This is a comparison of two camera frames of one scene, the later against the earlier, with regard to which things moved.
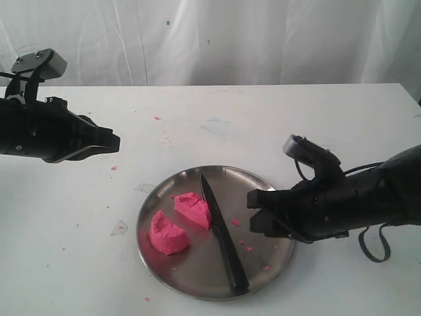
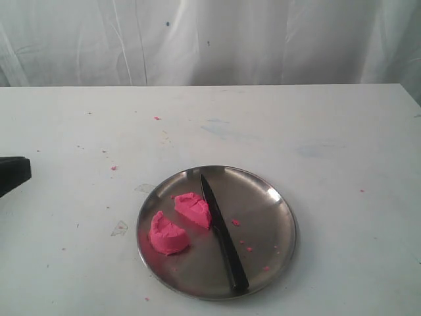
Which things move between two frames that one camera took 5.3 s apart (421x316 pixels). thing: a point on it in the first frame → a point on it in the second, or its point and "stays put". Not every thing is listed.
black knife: [239, 279] stays put
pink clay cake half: [166, 237] stays put
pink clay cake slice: [194, 207] stays put
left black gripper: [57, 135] → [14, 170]
